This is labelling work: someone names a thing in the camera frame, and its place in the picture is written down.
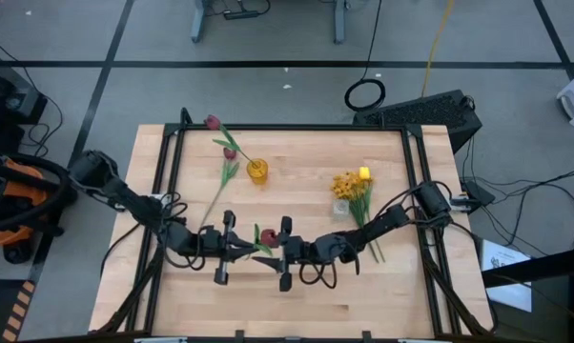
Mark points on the black computer tower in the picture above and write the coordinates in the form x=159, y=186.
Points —
x=425, y=112

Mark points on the orange and black vacuum cleaner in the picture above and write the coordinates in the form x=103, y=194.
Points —
x=22, y=188

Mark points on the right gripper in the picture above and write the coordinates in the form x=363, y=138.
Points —
x=299, y=250

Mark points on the amber glass vase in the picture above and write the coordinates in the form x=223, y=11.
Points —
x=259, y=174

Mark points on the white printed paper sheet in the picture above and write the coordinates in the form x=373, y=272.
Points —
x=508, y=296

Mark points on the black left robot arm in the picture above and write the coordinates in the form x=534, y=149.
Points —
x=125, y=195

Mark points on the black mat with orange stripes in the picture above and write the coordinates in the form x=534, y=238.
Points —
x=17, y=305

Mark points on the yellow artificial tulip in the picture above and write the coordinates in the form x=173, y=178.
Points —
x=364, y=173

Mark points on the red artificial tulip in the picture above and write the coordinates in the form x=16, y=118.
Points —
x=213, y=122
x=229, y=154
x=268, y=237

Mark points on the grey desk leg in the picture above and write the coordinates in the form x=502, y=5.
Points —
x=339, y=24
x=198, y=24

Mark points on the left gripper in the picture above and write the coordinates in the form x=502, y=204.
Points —
x=208, y=243

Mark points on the black power strip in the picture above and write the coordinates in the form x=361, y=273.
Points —
x=240, y=14

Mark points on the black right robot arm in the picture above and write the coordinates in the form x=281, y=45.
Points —
x=382, y=224

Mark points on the black beam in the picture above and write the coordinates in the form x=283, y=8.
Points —
x=544, y=267

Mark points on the black equipment rack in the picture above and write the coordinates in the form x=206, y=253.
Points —
x=6, y=95

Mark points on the black metal table frame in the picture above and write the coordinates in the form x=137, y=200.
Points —
x=292, y=127

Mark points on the clear glass vase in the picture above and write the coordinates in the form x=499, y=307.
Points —
x=340, y=209

